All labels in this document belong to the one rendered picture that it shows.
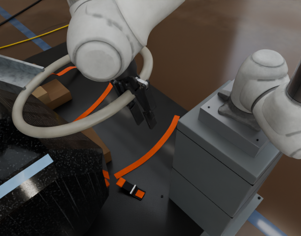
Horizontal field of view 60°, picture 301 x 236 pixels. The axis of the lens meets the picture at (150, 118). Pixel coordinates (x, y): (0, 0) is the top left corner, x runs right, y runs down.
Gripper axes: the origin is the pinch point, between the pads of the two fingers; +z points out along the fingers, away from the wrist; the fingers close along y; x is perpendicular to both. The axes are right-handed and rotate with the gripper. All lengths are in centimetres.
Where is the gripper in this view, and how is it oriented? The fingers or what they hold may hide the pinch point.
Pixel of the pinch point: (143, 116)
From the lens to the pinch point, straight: 78.8
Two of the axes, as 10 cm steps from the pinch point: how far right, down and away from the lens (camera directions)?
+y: -7.7, -2.2, 6.0
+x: -5.6, 6.7, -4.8
